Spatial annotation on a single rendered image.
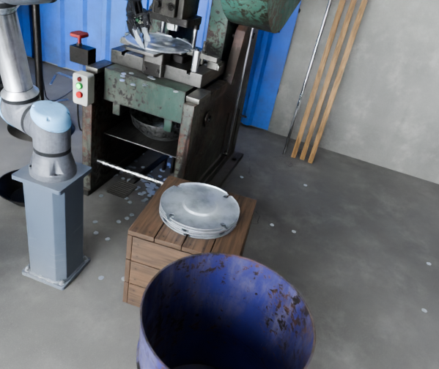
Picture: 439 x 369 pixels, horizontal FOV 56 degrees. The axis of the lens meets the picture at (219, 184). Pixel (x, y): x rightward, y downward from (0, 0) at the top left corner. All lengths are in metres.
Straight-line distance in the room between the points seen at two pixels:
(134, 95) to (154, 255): 0.77
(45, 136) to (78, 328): 0.66
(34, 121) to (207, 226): 0.64
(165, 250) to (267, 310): 0.40
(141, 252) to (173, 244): 0.13
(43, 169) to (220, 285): 0.68
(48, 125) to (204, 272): 0.65
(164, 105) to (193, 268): 0.87
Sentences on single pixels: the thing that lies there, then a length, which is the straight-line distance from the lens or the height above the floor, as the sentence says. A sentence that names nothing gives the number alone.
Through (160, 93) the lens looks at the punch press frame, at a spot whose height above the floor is 0.61.
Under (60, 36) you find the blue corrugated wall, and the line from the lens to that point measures 3.79.
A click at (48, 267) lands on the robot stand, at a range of 1.68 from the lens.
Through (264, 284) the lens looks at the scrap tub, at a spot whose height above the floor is 0.42.
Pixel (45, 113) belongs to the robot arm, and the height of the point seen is 0.68.
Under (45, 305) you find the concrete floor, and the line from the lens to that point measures 1.66.
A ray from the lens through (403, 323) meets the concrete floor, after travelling 1.97.
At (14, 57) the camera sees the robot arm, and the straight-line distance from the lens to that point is 1.42.
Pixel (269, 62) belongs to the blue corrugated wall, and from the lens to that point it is 3.05.
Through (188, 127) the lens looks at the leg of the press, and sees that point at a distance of 1.74.
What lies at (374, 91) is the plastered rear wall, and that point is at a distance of 3.03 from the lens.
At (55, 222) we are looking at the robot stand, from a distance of 1.52.
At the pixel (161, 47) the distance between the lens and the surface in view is 1.84.
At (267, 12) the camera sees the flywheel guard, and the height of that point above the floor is 1.03.
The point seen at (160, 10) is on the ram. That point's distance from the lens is 1.89.
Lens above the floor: 1.24
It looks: 31 degrees down
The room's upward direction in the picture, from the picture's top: 12 degrees clockwise
